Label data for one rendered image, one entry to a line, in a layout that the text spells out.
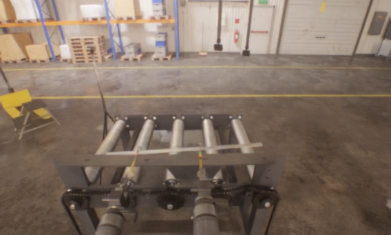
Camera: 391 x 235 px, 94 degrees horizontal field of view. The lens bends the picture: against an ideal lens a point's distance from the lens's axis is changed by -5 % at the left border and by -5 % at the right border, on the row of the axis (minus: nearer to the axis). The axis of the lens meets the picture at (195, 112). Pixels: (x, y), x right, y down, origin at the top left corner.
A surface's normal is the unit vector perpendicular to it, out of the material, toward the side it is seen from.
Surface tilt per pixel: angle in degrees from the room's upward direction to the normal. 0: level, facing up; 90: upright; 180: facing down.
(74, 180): 90
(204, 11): 90
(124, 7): 90
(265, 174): 90
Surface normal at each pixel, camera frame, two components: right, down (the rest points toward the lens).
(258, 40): 0.02, 0.47
